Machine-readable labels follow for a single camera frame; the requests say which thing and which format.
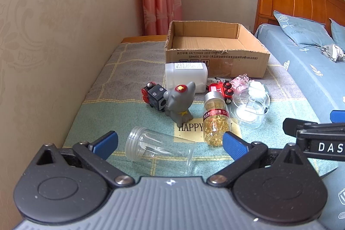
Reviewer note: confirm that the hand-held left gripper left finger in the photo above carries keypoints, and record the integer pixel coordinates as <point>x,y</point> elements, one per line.
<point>106,142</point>

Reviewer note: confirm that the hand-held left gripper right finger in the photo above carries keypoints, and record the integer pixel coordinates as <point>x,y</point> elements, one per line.
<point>234,145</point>

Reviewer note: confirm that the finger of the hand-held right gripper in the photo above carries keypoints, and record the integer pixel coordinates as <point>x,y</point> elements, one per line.
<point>299,126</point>
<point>339,116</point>

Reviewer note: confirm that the gold capsule pill bottle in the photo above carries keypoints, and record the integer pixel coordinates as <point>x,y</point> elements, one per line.
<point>215,122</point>

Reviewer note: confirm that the clear plastic lidded container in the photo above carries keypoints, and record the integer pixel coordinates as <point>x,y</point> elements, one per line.
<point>250,108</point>

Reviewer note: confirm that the clear plastic jar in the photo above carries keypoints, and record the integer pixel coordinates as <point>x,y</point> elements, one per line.
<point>151,146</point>

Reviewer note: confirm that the pink plastic toy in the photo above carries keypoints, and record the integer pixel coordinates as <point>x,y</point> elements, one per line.
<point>238,83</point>

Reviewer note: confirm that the black toy train car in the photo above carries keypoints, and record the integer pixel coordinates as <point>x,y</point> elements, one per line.
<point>155,96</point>

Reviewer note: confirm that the grey elephant figurine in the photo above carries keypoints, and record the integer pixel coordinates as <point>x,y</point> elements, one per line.
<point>178,103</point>

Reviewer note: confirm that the brown cardboard box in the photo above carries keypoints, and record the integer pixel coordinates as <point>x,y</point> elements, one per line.
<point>242,63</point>

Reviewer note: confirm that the checked grey green blanket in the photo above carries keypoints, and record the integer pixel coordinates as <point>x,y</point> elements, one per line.
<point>116,100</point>

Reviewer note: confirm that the bed with blue sheet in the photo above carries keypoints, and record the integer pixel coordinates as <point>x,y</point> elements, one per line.
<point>296,76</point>

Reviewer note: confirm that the grey crumpled cloth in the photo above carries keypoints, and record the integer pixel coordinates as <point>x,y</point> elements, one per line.
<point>333,52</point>

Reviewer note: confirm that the clear correction tape dispenser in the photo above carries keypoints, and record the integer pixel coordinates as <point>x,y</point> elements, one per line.
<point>219,79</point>

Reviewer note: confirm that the white plastic bottle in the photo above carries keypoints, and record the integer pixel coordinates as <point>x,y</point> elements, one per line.
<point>186,79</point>

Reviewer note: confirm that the blue printed pillow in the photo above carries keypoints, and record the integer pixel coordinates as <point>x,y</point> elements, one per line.
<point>339,32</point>
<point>302,30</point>

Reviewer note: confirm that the wooden bench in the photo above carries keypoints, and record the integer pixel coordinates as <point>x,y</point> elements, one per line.
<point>142,38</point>

